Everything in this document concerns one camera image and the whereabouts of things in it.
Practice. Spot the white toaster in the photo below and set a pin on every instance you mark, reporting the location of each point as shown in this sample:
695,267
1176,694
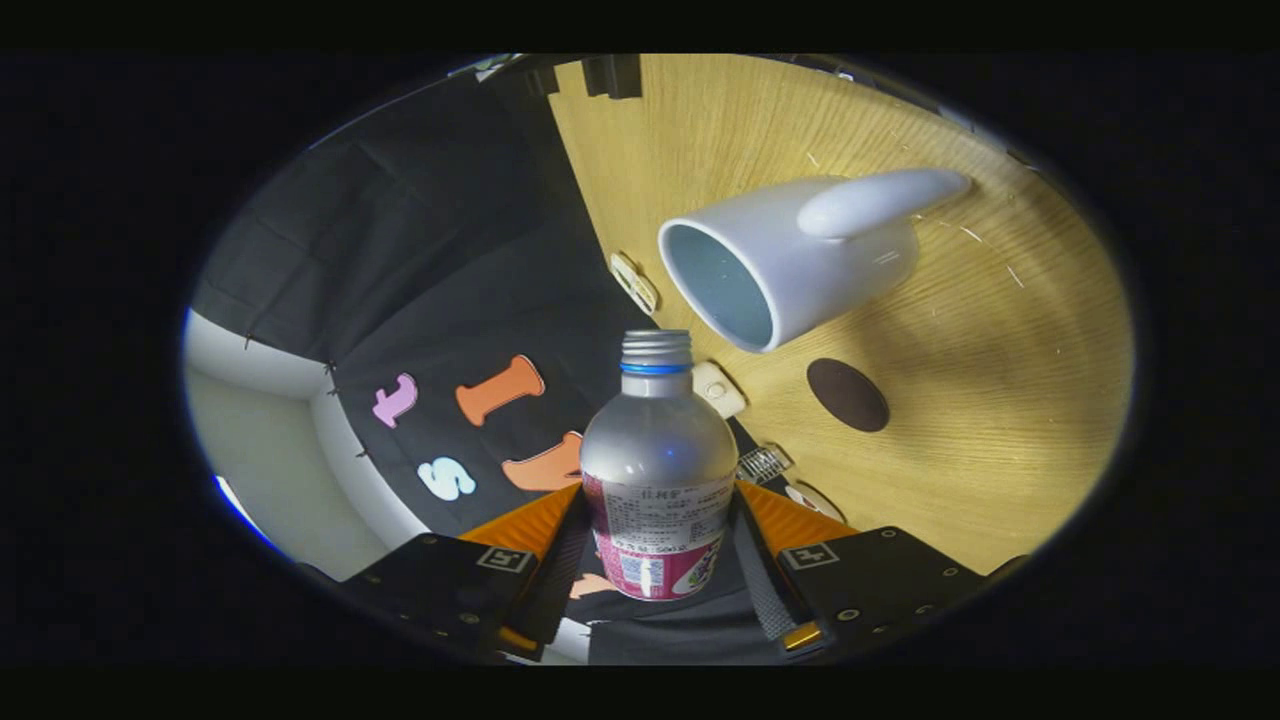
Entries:
718,390

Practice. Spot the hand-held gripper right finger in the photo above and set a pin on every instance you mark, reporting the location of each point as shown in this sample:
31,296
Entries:
762,585

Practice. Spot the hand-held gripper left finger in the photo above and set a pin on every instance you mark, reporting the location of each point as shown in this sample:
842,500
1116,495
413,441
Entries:
560,575

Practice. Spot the small glass jar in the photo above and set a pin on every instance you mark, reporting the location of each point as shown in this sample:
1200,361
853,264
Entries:
765,464

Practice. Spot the silver juice bottle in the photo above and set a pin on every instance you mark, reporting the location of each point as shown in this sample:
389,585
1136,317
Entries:
655,450

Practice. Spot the wooden table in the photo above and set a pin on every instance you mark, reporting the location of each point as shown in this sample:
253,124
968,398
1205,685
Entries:
1000,400

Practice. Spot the white compartment tray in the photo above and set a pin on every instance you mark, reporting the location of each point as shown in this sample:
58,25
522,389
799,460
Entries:
633,283

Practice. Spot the white cup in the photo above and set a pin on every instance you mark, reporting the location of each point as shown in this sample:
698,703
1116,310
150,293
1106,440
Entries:
800,260

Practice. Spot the black table edge bracket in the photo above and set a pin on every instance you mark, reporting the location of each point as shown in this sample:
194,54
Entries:
612,75

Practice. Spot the black backdrop cloth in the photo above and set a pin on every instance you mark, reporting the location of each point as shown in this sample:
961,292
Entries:
450,230

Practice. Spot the brown round coaster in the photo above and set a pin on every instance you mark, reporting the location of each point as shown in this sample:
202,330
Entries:
848,395

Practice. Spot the white plate with red food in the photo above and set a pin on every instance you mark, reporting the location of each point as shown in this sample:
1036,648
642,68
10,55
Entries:
815,500

